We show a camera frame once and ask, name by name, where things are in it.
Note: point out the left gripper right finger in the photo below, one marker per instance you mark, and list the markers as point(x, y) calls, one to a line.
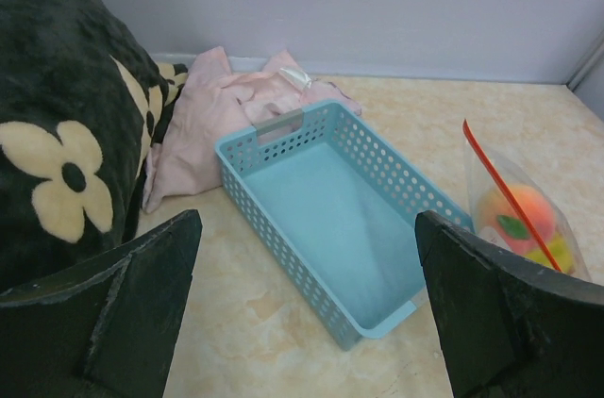
point(509, 327)

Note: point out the yellow starfruit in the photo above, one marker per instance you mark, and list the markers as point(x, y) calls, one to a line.
point(561, 252)

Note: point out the light blue plastic basket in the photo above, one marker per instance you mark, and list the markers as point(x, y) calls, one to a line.
point(335, 205)

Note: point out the black floral plush blanket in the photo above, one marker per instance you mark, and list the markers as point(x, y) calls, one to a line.
point(82, 104)

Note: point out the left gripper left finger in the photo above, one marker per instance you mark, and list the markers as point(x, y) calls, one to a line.
point(106, 327)

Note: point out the orange peach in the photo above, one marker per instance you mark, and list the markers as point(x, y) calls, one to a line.
point(499, 223)

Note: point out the clear zip top bag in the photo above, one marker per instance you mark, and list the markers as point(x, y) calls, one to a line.
point(486, 168)

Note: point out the pink cloth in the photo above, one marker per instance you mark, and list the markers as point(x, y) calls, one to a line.
point(215, 102)

